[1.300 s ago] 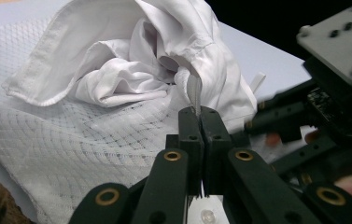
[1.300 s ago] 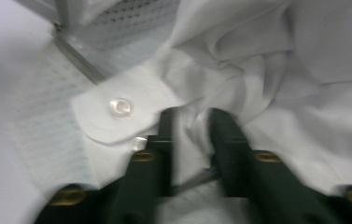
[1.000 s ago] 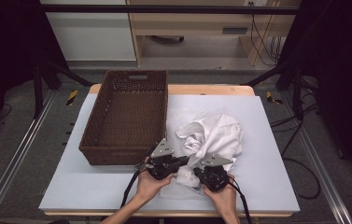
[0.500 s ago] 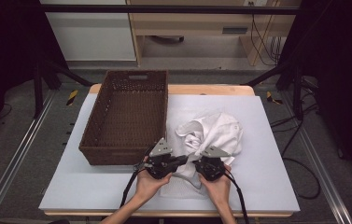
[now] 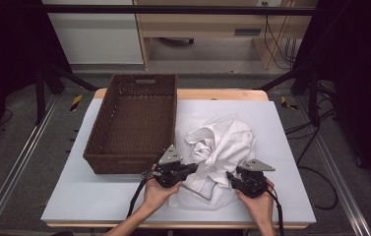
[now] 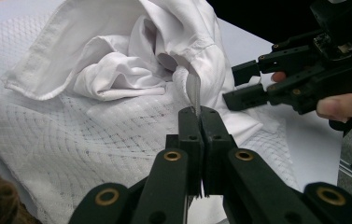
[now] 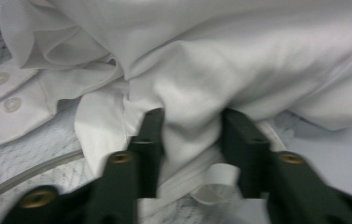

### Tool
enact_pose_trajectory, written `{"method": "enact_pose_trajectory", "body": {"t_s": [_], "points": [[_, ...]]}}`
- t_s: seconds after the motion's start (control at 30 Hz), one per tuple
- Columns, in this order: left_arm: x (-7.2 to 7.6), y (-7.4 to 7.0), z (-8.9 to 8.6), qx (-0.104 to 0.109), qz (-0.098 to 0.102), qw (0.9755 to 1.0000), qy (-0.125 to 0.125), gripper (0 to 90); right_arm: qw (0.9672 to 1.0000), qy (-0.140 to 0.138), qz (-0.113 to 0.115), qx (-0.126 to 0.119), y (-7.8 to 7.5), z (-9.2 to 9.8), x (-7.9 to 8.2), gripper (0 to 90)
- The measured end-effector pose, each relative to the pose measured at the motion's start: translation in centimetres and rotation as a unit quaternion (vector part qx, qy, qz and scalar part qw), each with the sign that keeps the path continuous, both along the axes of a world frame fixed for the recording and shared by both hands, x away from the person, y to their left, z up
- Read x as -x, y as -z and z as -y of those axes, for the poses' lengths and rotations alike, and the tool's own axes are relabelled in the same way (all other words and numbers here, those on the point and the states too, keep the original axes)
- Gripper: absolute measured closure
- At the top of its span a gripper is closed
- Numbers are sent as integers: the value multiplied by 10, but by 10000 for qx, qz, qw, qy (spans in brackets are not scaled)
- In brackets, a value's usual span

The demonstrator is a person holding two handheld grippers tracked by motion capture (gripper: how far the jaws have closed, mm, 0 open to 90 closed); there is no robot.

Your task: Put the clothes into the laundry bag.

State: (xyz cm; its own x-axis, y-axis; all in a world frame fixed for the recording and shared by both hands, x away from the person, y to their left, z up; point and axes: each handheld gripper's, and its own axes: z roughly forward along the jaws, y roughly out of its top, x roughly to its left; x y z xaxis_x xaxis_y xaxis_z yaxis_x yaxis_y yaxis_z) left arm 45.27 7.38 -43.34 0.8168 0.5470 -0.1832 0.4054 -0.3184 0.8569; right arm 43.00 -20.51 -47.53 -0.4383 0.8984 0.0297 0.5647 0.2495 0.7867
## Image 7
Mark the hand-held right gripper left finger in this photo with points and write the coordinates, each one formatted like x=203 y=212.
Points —
x=152 y=149

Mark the white table cover board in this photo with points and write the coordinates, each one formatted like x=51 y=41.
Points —
x=335 y=155

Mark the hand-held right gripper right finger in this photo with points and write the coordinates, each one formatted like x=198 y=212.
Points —
x=242 y=146

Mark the white shirt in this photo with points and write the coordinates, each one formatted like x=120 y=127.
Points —
x=226 y=62

